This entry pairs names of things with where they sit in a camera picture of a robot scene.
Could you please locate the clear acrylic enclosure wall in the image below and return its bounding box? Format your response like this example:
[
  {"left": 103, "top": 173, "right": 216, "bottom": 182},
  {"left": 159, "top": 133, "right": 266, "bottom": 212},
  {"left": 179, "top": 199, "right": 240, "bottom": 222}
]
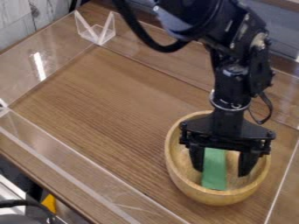
[{"left": 0, "top": 16, "right": 299, "bottom": 224}]

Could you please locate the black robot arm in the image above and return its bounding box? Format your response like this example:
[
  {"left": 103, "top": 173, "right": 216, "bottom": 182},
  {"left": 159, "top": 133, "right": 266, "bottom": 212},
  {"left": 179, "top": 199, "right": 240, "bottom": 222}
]
[{"left": 113, "top": 0, "right": 277, "bottom": 177}]

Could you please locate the black cable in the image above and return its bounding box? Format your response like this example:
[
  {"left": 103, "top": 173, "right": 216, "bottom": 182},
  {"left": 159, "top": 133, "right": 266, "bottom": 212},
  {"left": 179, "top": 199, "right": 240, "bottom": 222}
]
[{"left": 0, "top": 199, "right": 53, "bottom": 224}]

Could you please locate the yellow warning sticker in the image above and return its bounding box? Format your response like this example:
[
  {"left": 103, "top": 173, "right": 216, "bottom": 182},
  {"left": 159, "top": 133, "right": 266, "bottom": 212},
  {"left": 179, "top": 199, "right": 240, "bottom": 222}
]
[{"left": 42, "top": 193, "right": 58, "bottom": 214}]

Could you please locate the brown wooden bowl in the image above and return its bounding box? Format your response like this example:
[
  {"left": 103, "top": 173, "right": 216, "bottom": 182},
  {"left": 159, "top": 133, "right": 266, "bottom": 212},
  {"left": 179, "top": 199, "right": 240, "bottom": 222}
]
[{"left": 165, "top": 110, "right": 272, "bottom": 206}]

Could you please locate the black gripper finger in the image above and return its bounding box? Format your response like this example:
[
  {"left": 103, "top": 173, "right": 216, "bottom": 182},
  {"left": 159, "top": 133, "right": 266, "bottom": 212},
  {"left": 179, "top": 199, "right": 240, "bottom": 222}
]
[
  {"left": 190, "top": 145, "right": 205, "bottom": 172},
  {"left": 238, "top": 152, "right": 260, "bottom": 177}
]

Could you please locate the green rectangular block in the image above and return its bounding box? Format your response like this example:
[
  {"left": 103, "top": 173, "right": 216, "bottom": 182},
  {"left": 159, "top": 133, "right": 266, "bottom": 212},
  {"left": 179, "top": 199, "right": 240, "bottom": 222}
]
[{"left": 201, "top": 148, "right": 228, "bottom": 191}]

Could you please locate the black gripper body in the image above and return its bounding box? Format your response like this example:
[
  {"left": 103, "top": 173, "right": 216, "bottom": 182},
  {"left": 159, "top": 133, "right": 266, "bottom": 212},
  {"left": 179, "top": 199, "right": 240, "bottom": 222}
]
[{"left": 179, "top": 108, "right": 277, "bottom": 155}]

